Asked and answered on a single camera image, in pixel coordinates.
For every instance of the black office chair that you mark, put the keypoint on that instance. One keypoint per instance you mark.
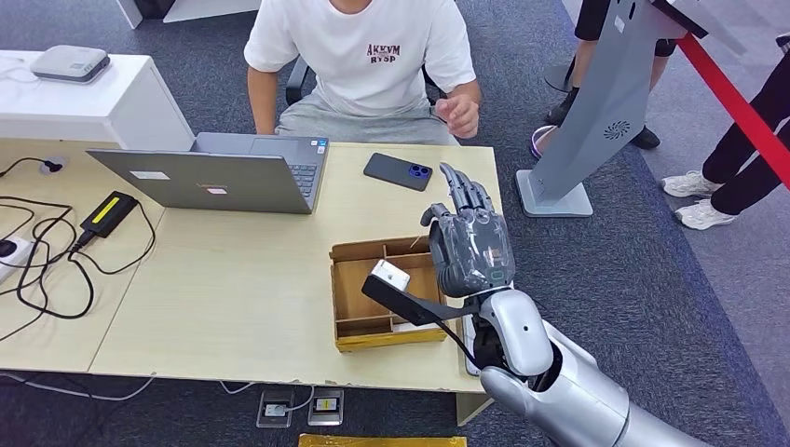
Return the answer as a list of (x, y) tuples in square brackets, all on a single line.
[(296, 83)]

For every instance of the black plug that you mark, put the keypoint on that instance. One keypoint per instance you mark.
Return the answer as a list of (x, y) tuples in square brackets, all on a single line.
[(6, 248)]

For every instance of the white power strip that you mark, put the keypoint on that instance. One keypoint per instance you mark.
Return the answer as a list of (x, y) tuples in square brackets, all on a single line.
[(21, 256)]

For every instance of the person's left forearm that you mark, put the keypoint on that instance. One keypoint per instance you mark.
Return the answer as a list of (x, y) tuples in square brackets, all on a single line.
[(470, 91)]

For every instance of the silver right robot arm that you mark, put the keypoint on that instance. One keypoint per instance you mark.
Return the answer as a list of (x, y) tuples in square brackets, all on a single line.
[(555, 395)]

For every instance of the white cabinet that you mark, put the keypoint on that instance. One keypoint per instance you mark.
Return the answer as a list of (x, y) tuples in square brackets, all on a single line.
[(123, 105)]

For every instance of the wooden compartment box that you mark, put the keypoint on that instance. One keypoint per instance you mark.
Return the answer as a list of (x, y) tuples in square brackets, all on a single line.
[(358, 296)]

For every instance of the seated person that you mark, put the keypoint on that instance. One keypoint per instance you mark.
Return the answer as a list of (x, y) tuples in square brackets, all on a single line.
[(370, 74)]

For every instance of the grey flat device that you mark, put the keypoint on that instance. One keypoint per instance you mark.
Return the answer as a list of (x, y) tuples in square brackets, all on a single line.
[(68, 62)]

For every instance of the desk leg panel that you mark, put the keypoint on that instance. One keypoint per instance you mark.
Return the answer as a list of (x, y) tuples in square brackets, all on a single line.
[(472, 410)]

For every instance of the grey kiosk stand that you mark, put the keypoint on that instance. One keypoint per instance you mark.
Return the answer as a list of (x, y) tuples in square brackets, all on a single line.
[(592, 123)]

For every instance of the silver floor socket yellow label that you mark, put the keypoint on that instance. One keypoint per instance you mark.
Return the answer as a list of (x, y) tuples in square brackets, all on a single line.
[(325, 418)]

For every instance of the white furniture panel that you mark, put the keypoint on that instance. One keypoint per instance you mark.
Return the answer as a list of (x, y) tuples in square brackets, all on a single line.
[(210, 9)]

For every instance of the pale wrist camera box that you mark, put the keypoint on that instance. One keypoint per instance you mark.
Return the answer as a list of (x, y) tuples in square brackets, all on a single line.
[(390, 276)]

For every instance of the red barrier belt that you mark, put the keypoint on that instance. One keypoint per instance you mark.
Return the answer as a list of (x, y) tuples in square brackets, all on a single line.
[(734, 105)]

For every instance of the black power adapter yellow label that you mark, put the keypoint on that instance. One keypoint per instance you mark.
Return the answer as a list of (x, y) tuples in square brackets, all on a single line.
[(108, 214)]

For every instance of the person's right forearm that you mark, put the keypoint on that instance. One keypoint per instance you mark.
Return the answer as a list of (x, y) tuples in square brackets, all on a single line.
[(262, 105)]

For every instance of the white card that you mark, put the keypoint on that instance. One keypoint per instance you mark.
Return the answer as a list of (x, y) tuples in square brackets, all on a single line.
[(419, 327)]

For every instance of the grey laptop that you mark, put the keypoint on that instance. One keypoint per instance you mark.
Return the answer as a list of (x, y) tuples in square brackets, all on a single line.
[(204, 179)]

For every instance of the grey round floor base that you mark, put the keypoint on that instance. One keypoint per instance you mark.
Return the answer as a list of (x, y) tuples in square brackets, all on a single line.
[(555, 77)]

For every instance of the person's left hand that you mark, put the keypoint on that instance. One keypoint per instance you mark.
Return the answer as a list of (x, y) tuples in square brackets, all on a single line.
[(460, 114)]

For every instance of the round purple-rimmed disc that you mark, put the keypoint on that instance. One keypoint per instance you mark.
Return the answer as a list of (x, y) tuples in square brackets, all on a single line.
[(536, 145)]

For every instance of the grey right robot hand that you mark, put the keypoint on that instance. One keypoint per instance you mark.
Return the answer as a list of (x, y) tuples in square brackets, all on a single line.
[(472, 253)]

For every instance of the dark smartphone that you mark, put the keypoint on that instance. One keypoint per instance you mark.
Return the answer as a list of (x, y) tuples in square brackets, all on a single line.
[(392, 169)]

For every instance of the silver floor socket with plug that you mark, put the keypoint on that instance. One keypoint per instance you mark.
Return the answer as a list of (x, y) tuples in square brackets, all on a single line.
[(265, 416)]

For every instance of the white card reader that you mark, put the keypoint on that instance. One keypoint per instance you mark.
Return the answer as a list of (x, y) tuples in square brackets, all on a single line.
[(466, 348)]

